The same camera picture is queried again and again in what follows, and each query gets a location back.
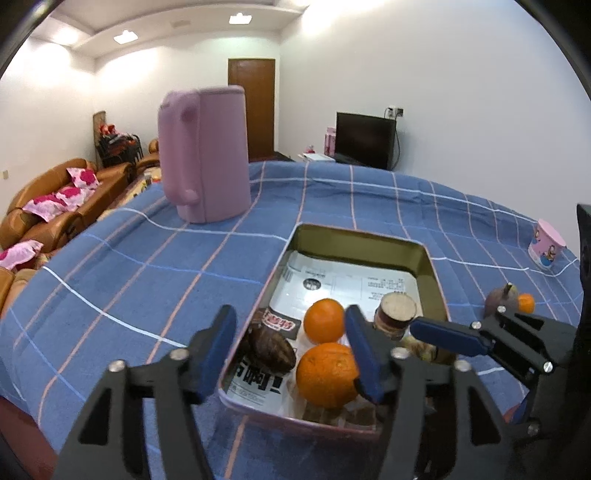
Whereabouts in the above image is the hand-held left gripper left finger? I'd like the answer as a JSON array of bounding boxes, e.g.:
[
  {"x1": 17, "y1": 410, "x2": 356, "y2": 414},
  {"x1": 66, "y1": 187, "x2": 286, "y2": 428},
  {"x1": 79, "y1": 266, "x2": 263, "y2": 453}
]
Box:
[{"x1": 54, "y1": 305, "x2": 238, "y2": 480}]

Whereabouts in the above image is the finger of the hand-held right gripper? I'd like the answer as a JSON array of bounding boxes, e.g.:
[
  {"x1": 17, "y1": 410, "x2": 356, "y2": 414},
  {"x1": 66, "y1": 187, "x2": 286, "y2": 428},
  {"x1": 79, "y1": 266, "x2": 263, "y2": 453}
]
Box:
[
  {"x1": 409, "y1": 314, "x2": 573, "y2": 384},
  {"x1": 576, "y1": 203, "x2": 591, "y2": 296}
]

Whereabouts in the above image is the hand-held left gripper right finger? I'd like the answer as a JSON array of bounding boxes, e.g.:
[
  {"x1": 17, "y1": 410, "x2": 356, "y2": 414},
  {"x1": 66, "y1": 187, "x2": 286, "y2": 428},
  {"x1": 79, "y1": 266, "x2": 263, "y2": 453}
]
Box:
[{"x1": 344, "y1": 305, "x2": 515, "y2": 480}]

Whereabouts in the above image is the brown cylinder with beige top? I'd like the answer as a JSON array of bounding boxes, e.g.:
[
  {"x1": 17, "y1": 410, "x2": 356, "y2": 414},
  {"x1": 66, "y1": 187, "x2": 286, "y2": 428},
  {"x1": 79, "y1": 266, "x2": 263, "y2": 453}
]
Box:
[{"x1": 373, "y1": 292, "x2": 417, "y2": 341}]

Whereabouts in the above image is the pink metal tin box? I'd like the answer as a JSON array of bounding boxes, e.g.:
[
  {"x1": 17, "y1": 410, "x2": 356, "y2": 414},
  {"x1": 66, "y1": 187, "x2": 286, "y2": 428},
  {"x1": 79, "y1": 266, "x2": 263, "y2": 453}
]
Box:
[{"x1": 218, "y1": 223, "x2": 451, "y2": 439}]

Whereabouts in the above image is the pink cartoon cup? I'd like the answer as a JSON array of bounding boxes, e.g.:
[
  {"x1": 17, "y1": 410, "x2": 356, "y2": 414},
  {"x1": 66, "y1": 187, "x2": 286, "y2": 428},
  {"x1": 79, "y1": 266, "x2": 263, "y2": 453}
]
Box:
[{"x1": 527, "y1": 219, "x2": 568, "y2": 271}]

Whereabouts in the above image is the purple round mangosteen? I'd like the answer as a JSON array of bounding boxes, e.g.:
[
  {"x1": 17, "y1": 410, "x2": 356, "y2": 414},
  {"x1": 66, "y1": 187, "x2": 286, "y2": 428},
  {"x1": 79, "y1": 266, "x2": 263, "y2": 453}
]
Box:
[{"x1": 484, "y1": 282, "x2": 521, "y2": 319}]

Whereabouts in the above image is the printed paper leaflet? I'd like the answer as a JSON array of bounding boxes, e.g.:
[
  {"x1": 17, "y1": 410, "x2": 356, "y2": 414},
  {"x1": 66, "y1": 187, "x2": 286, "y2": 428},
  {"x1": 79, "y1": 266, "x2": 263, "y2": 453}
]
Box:
[{"x1": 226, "y1": 249, "x2": 423, "y2": 425}]

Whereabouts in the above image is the blue checked tablecloth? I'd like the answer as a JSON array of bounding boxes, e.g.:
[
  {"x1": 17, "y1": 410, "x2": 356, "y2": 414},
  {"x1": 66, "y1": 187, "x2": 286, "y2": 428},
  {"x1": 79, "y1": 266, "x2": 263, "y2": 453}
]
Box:
[{"x1": 0, "y1": 159, "x2": 585, "y2": 480}]

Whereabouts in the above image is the coffee table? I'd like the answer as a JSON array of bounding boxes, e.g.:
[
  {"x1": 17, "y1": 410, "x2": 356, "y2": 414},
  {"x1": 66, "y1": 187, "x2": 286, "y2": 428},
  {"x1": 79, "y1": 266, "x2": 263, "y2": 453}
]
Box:
[{"x1": 111, "y1": 166, "x2": 163, "y2": 217}]

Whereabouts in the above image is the pink plastic kettle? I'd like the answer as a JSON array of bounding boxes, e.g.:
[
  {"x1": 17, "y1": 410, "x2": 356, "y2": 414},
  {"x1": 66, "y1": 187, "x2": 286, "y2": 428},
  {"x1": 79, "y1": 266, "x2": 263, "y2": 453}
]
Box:
[{"x1": 158, "y1": 85, "x2": 252, "y2": 224}]

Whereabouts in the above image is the brown leather sofa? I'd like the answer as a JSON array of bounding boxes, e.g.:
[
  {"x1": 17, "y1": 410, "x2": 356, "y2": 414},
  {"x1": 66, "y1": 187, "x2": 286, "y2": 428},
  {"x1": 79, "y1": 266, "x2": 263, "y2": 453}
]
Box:
[
  {"x1": 0, "y1": 265, "x2": 38, "y2": 319},
  {"x1": 0, "y1": 158, "x2": 136, "y2": 250}
]

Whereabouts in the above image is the black television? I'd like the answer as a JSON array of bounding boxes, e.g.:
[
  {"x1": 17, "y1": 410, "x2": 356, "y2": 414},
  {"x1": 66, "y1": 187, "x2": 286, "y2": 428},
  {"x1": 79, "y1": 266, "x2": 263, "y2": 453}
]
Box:
[{"x1": 335, "y1": 112, "x2": 397, "y2": 171}]

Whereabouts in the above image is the pink floral pillow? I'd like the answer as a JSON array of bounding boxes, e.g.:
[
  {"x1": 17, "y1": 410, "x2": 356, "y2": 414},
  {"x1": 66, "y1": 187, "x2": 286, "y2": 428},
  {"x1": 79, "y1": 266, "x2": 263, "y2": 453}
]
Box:
[
  {"x1": 67, "y1": 167, "x2": 100, "y2": 188},
  {"x1": 23, "y1": 187, "x2": 88, "y2": 217},
  {"x1": 0, "y1": 241, "x2": 40, "y2": 271}
]

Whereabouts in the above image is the stack of black chairs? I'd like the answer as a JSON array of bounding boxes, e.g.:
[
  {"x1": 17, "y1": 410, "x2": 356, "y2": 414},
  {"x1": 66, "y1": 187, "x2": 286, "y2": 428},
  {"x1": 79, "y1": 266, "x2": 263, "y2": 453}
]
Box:
[{"x1": 95, "y1": 131, "x2": 141, "y2": 167}]

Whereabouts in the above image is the brown wooden door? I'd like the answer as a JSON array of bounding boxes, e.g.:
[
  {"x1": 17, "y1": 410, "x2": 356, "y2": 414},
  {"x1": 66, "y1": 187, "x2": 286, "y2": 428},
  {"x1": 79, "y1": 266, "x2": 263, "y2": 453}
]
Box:
[{"x1": 228, "y1": 58, "x2": 276, "y2": 162}]

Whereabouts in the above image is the rolled patterned mat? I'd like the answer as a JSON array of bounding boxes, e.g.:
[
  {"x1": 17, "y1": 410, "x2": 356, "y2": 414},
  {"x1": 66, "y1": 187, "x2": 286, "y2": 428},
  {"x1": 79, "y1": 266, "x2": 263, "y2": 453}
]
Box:
[{"x1": 92, "y1": 111, "x2": 107, "y2": 153}]

